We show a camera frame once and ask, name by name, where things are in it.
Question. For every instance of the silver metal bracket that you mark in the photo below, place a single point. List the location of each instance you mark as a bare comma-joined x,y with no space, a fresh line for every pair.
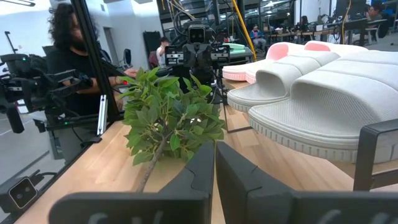
102,115

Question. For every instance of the black depth camera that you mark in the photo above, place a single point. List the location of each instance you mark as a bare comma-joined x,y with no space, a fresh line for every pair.
22,193

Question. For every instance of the person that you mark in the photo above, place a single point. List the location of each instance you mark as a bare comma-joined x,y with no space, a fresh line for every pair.
258,35
161,51
374,11
303,23
65,68

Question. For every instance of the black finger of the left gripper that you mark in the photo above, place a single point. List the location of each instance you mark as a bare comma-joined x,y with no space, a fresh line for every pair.
204,56
191,56

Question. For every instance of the black desk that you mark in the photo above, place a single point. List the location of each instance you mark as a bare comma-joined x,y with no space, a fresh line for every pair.
242,59

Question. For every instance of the person's forearm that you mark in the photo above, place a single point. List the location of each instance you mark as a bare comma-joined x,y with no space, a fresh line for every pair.
107,84

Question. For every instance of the person's hand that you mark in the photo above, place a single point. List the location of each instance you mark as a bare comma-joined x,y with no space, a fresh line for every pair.
130,73

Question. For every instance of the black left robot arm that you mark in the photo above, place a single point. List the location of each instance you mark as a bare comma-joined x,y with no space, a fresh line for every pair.
202,79

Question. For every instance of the artificial plant in black pot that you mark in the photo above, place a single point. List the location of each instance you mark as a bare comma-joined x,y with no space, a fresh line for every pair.
168,118

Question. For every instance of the pink slide sandal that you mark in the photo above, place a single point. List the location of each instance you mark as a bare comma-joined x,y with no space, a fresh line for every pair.
320,46
239,70

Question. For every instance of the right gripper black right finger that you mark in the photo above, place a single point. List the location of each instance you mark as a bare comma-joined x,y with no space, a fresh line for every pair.
242,177

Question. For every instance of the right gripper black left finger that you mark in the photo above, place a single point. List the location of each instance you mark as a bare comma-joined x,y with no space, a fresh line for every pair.
196,177

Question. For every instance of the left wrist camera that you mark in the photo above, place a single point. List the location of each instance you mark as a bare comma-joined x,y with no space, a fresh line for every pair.
196,34

